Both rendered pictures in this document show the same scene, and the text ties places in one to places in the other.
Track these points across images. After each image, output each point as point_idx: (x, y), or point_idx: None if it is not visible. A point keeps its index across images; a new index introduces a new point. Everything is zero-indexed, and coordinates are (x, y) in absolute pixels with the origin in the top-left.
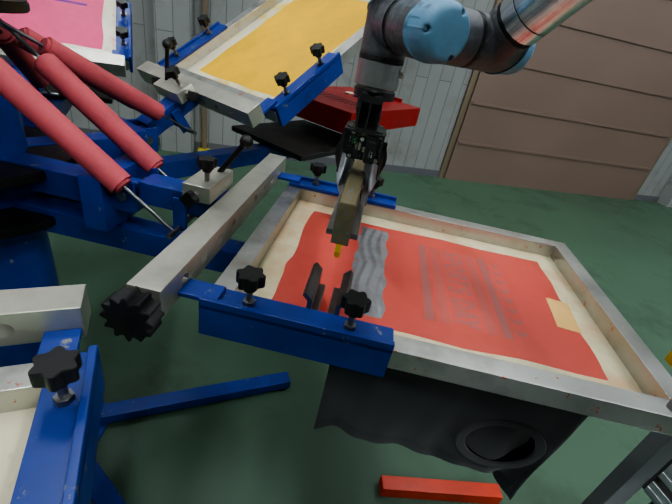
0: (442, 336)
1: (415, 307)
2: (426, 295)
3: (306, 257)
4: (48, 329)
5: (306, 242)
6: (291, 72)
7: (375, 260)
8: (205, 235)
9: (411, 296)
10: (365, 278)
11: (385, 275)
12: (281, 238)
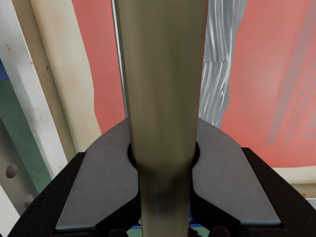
0: (274, 160)
1: (258, 131)
2: (281, 104)
3: (113, 86)
4: None
5: (95, 41)
6: None
7: (217, 56)
8: (3, 203)
9: (259, 114)
10: (200, 106)
11: (230, 82)
12: (54, 49)
